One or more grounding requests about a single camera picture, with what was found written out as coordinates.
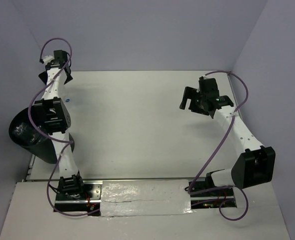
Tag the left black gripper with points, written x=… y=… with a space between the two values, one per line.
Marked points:
x=43 y=76

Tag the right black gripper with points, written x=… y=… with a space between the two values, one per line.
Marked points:
x=191 y=93

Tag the clear bottle white cap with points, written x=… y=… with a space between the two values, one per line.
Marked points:
x=24 y=132

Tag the clear bottle blue label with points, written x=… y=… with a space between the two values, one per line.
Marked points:
x=36 y=138

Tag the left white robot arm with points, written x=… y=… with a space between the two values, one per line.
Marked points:
x=70 y=181

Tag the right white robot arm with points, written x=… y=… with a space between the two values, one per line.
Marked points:
x=255 y=162

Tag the black cylindrical bin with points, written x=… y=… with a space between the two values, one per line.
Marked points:
x=43 y=130

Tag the silver taped cover plate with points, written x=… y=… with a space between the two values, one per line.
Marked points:
x=145 y=198

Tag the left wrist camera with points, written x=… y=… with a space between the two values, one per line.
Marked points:
x=59 y=57

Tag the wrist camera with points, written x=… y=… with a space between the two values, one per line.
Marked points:
x=59 y=57
x=208 y=87

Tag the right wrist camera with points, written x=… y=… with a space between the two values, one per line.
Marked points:
x=208 y=87

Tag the metal base rail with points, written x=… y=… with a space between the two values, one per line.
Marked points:
x=90 y=200

